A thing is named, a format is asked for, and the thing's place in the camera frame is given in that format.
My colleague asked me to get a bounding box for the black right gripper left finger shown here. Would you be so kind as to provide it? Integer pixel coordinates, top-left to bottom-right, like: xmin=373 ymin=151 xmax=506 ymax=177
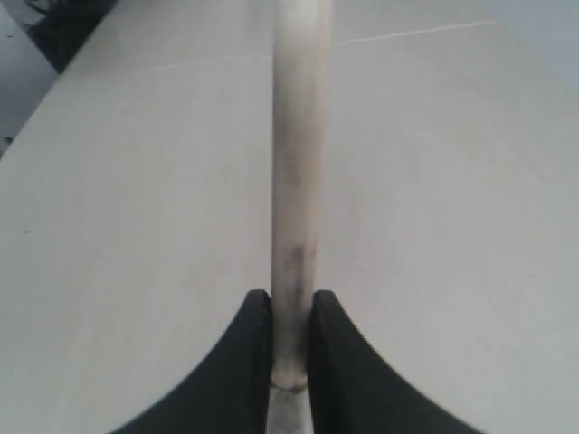
xmin=116 ymin=289 xmax=271 ymax=433

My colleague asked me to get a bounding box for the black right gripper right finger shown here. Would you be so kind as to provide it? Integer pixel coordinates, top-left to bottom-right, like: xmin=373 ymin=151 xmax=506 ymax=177
xmin=308 ymin=290 xmax=476 ymax=434

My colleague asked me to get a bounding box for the wooden paint brush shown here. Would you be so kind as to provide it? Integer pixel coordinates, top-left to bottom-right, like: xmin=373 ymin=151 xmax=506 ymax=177
xmin=267 ymin=1 xmax=333 ymax=433

